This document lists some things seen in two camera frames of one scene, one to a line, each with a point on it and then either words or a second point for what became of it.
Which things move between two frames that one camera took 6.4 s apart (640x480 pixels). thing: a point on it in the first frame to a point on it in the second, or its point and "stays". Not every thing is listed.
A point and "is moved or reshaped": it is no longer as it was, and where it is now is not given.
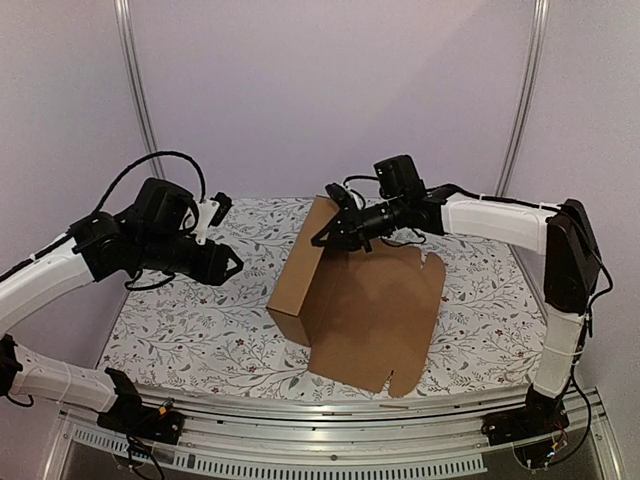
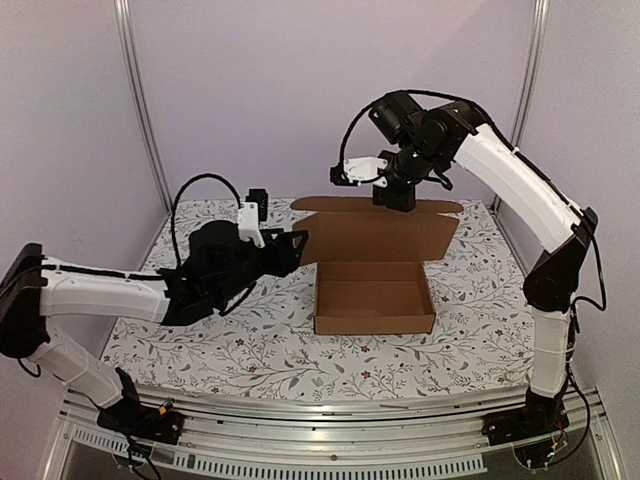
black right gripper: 345,228 to 396,195
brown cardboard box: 364,315 is moved or reshaped
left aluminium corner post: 126,23 stays
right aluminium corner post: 539,36 stays
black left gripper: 211,271 to 283,259
